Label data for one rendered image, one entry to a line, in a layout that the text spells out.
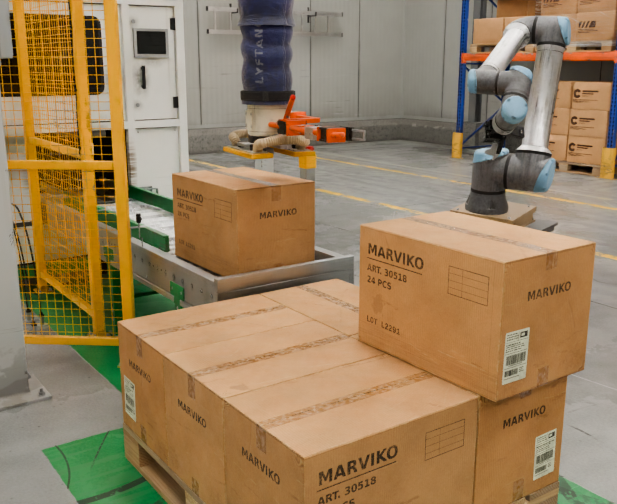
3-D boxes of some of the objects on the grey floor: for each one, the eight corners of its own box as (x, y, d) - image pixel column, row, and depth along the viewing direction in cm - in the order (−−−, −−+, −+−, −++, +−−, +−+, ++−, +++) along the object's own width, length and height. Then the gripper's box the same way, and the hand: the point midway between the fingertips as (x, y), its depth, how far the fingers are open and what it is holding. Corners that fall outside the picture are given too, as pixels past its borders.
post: (298, 337, 413) (298, 154, 389) (309, 335, 417) (309, 153, 393) (306, 341, 408) (305, 155, 384) (316, 339, 412) (316, 154, 388)
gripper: (489, 99, 293) (477, 118, 312) (490, 148, 289) (477, 164, 308) (512, 100, 293) (498, 119, 313) (512, 149, 289) (498, 165, 309)
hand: (494, 142), depth 311 cm, fingers open, 14 cm apart
